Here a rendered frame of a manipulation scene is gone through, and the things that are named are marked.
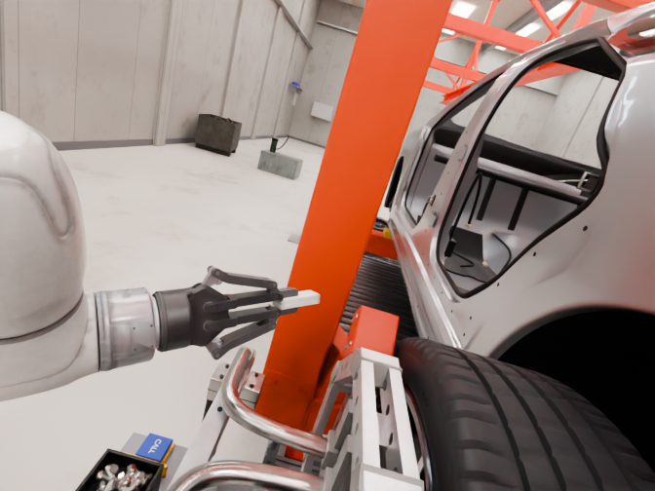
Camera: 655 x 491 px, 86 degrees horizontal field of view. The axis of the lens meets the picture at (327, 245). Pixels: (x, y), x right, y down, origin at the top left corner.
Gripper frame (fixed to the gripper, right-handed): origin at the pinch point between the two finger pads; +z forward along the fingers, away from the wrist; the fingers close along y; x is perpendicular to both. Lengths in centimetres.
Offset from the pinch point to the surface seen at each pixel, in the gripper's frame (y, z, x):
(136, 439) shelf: -55, -17, 56
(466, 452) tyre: -7.3, 2.0, -29.2
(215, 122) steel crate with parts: 158, 231, 755
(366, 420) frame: -8.5, -1.8, -19.1
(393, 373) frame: -7.9, 7.7, -14.1
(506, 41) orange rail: 259, 523, 273
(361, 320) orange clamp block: -5.5, 13.0, -0.8
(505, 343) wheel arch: -16, 52, -8
